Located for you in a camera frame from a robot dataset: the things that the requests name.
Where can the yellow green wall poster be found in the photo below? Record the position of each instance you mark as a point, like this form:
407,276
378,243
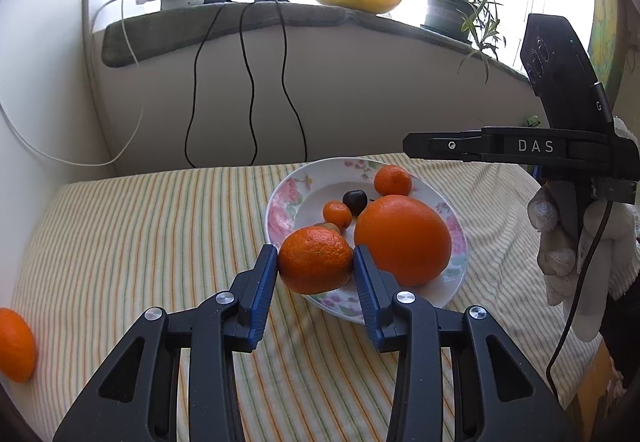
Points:
607,31

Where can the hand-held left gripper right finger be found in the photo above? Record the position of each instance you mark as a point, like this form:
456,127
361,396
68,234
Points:
367,302

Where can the floral white plate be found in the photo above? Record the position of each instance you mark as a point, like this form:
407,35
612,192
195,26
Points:
320,182

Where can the large mandarin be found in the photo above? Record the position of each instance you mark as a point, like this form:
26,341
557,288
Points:
15,344
315,259

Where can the striped bed sheet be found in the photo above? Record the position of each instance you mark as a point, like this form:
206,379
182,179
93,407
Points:
150,232

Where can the green-brown round fruit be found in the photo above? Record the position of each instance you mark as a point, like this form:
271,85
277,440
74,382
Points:
330,226

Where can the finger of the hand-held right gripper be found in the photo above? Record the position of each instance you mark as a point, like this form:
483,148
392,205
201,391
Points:
435,145

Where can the person's right hand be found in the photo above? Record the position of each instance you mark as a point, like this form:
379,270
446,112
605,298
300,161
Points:
617,247

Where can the grey windowsill mat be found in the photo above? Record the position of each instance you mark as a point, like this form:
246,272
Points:
150,31

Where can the potted spider plant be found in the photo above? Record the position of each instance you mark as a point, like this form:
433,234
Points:
445,11

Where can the small mandarin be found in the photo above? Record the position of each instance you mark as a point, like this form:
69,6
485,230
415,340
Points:
337,214

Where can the medium mandarin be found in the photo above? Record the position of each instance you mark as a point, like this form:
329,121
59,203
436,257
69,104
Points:
392,180

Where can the large orange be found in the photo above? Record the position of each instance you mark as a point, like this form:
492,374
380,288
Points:
400,237

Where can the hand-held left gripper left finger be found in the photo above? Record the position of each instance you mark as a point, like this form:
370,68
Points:
262,297

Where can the small dark fruit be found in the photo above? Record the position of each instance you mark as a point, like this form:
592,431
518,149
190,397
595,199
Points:
354,202

